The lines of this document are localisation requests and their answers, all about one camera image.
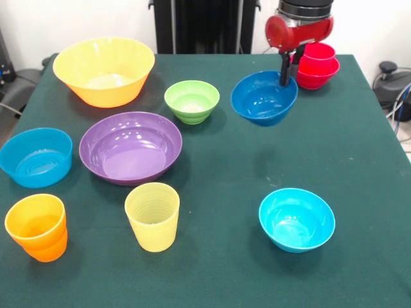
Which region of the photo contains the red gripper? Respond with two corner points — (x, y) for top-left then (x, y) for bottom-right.
(265, 14), (335, 87)

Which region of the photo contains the red-pink bowl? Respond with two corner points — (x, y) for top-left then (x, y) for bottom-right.
(295, 57), (341, 91)

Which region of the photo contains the red-pink cup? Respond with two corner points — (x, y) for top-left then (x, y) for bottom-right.
(301, 42), (337, 62)

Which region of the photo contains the dark blue bowl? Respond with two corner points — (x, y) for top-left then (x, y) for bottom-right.
(230, 70), (299, 127)

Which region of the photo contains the green bowl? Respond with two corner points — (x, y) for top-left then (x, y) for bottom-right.
(164, 80), (221, 125)

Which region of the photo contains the cyan bowl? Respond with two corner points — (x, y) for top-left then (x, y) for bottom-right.
(258, 188), (337, 254)

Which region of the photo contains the large purple bowl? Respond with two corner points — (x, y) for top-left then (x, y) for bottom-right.
(78, 111), (184, 187)

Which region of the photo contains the large orange bowl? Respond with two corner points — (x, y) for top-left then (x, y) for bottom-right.
(52, 36), (156, 109)

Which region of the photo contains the yellow-green cup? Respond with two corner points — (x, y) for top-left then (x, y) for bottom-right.
(124, 182), (181, 253)

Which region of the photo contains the dark green tablecloth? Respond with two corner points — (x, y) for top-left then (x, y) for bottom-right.
(0, 53), (411, 308)

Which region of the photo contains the blue ribbed bowl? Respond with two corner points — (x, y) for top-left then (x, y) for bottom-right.
(0, 127), (74, 189)

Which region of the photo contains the black device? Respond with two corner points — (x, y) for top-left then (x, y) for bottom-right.
(0, 28), (17, 87)

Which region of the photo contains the orange cup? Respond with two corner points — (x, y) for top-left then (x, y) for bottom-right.
(4, 192), (69, 263)

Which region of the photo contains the grey pedestal foot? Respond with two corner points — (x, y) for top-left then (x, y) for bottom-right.
(6, 57), (52, 110)
(372, 62), (411, 108)

